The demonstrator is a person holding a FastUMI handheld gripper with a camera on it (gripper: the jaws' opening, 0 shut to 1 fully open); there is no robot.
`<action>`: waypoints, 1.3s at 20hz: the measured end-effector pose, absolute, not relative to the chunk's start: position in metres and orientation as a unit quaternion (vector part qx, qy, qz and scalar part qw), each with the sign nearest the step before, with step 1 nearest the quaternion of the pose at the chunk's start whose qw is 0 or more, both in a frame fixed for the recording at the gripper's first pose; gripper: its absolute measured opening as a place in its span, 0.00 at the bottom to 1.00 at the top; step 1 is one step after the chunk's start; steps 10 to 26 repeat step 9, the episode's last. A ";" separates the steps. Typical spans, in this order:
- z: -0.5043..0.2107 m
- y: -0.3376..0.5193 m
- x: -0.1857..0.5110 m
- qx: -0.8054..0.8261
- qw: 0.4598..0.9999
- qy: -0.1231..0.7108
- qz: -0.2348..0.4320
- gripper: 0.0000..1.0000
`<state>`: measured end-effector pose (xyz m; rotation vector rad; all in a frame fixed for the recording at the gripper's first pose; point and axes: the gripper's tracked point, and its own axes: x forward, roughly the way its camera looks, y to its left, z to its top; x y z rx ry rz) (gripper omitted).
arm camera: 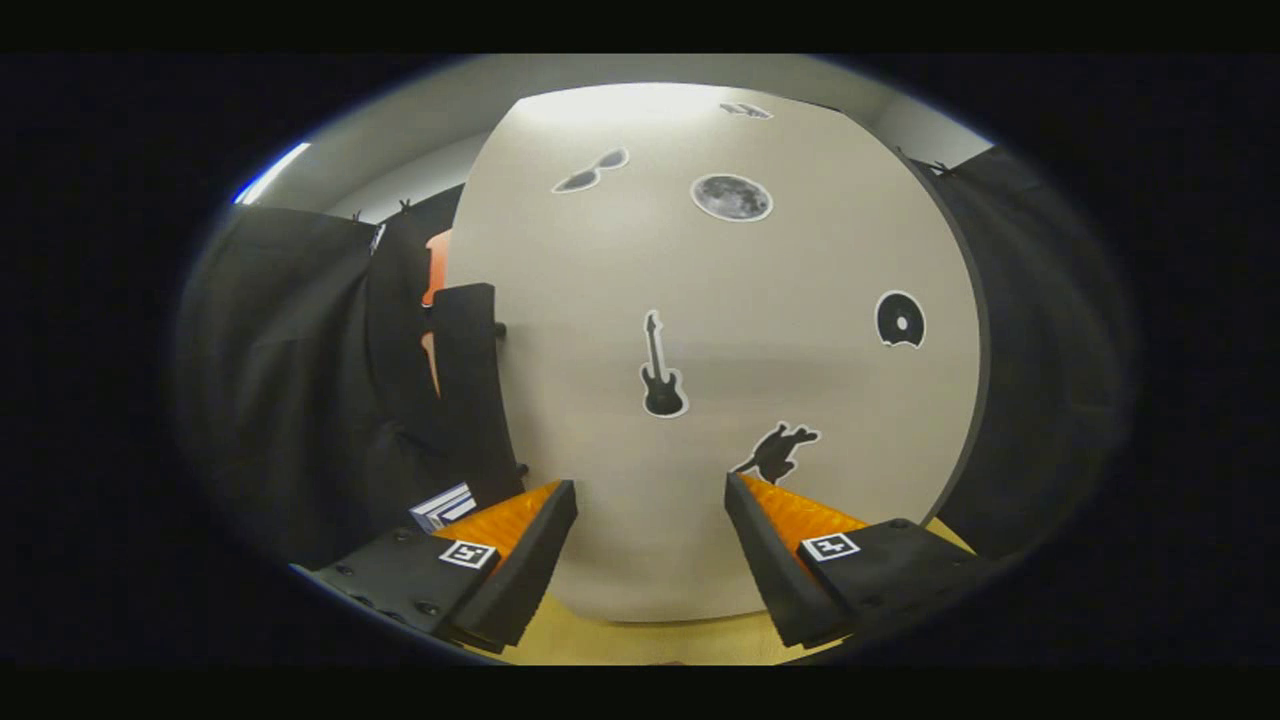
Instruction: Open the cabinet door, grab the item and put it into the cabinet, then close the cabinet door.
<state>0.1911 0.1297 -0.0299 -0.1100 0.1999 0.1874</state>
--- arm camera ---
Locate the stack of books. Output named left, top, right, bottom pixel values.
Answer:
left=409, top=482, right=479, bottom=534

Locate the black cabinet door handle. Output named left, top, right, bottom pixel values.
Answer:
left=430, top=283, right=526, bottom=496

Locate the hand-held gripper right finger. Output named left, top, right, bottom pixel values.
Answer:
left=724, top=472, right=1001, bottom=649

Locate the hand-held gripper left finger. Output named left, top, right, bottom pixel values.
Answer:
left=315, top=480, right=579, bottom=656

